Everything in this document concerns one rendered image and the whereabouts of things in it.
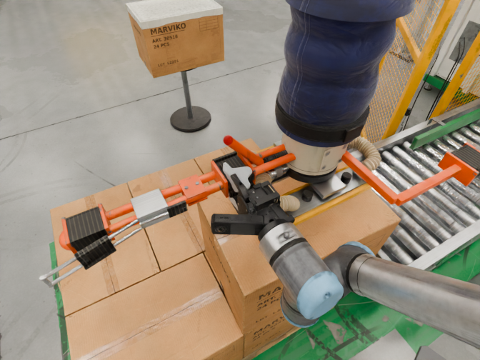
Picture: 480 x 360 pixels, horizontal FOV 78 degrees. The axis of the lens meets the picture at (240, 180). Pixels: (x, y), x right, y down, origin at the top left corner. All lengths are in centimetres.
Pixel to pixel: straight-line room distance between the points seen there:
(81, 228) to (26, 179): 227
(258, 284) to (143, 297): 62
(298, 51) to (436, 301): 49
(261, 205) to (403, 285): 30
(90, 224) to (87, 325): 77
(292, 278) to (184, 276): 86
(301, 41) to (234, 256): 63
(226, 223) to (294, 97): 31
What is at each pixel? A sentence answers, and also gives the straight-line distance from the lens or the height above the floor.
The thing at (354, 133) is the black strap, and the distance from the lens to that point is 73.
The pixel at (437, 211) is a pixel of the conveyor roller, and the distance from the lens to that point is 184.
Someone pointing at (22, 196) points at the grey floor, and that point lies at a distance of 283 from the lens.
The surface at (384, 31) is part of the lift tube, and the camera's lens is 64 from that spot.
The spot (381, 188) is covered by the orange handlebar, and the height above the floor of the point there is 125.
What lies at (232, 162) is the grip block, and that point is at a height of 126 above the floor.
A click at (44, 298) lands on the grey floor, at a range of 223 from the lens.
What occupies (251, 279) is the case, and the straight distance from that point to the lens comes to 92.
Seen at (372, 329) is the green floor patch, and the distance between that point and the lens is 199.
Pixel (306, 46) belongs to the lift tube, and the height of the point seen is 154.
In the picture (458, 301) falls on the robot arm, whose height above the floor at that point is 136.
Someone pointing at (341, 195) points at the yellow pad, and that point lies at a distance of 90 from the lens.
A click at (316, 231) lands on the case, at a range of 103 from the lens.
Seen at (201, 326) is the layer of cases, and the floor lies 54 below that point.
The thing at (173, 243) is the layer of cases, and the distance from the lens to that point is 147.
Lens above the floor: 179
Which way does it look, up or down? 48 degrees down
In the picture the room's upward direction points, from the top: straight up
